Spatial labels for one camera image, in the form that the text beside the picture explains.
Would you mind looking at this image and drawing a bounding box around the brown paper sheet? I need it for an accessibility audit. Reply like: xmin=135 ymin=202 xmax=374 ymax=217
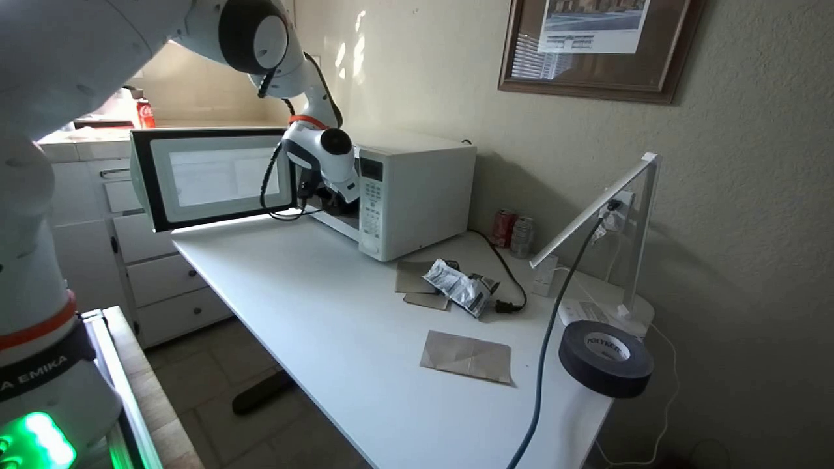
xmin=397 ymin=261 xmax=450 ymax=310

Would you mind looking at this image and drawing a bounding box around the framed church picture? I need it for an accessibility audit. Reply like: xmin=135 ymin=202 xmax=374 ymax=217
xmin=499 ymin=0 xmax=706 ymax=105

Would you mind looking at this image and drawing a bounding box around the white wall outlet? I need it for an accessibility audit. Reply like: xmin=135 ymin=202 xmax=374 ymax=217
xmin=604 ymin=191 xmax=635 ymax=232

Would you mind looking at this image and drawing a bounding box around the black tape roll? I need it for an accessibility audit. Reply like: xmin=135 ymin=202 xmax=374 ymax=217
xmin=559 ymin=321 xmax=654 ymax=398

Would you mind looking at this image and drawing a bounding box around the silver foil packet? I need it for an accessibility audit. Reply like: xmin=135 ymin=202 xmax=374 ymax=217
xmin=422 ymin=258 xmax=499 ymax=317

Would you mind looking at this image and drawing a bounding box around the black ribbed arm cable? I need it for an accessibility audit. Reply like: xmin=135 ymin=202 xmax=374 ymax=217
xmin=259 ymin=49 xmax=346 ymax=224

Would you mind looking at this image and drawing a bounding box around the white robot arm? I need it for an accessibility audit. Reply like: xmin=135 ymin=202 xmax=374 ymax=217
xmin=0 ymin=0 xmax=359 ymax=469

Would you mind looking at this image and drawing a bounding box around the grey cable on table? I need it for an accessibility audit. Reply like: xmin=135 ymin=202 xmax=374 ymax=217
xmin=503 ymin=206 xmax=621 ymax=469

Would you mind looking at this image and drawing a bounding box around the white desk lamp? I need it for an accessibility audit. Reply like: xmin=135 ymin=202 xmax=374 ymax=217
xmin=530 ymin=150 xmax=660 ymax=339

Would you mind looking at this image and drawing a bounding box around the white microwave oven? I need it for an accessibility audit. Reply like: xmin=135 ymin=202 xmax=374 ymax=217
xmin=308 ymin=137 xmax=477 ymax=264

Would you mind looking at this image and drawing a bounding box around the microwave door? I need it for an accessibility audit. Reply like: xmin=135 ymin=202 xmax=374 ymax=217
xmin=130 ymin=127 xmax=295 ymax=232

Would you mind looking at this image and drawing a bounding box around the white drawer cabinet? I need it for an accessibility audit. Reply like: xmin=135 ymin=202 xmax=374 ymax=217
xmin=40 ymin=132 xmax=230 ymax=348

